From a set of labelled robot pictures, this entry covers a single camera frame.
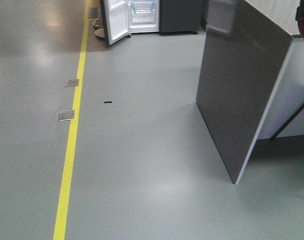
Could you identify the grey fridge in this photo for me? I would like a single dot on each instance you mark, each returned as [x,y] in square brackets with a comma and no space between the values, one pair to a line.
[165,16]

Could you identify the chrome stanchion post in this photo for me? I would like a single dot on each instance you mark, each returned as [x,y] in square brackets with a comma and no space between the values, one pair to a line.
[98,23]

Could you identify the metal floor plate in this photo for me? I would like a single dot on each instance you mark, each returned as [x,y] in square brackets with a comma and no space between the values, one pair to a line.
[72,82]
[66,115]

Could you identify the upper metal floor plate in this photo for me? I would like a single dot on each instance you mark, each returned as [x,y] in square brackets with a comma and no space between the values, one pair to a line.
[72,82]

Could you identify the grey floor sign mat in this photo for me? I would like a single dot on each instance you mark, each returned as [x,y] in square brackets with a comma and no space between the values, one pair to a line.
[94,13]

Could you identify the matte silver sign stand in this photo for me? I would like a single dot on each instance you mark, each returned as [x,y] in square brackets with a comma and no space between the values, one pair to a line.
[100,33]

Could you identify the lower metal floor plate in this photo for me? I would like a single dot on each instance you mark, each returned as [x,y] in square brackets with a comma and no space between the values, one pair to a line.
[66,115]

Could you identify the grey kitchen island side panel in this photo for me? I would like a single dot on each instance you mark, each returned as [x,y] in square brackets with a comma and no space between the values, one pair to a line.
[239,77]

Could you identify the white fridge door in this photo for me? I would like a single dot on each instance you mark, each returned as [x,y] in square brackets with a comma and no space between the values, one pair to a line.
[115,15]

